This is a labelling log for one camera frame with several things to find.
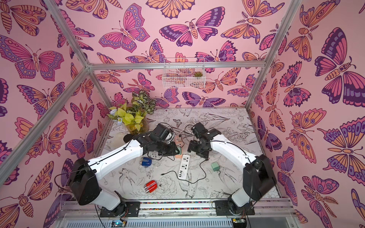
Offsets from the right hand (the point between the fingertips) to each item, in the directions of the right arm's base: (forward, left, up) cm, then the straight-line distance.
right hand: (194, 151), depth 83 cm
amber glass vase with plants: (+18, +37, +12) cm, 43 cm away
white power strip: (-7, +6, -8) cm, 12 cm away
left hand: (-3, +8, +4) cm, 9 cm away
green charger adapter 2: (-5, -13, -9) cm, 17 cm away
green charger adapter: (-1, +8, +4) cm, 9 cm away
